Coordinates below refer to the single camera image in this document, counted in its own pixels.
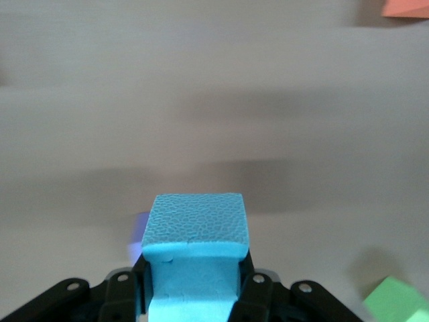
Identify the green foam block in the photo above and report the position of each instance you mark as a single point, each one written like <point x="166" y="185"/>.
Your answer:
<point x="395" y="302"/>

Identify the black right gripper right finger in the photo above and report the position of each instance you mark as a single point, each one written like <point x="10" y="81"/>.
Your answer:
<point x="261" y="298"/>

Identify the brown table cover sheet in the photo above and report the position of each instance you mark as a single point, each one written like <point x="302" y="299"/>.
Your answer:
<point x="201" y="84"/>

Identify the orange foam block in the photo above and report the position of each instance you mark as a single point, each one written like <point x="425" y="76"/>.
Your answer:
<point x="405" y="6"/>

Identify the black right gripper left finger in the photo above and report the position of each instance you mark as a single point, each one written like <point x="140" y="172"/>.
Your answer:
<point x="114" y="298"/>

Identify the light blue foam block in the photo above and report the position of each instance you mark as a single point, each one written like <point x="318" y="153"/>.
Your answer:
<point x="196" y="228"/>

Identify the purple foam block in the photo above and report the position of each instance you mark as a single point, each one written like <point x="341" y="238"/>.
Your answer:
<point x="137" y="241"/>

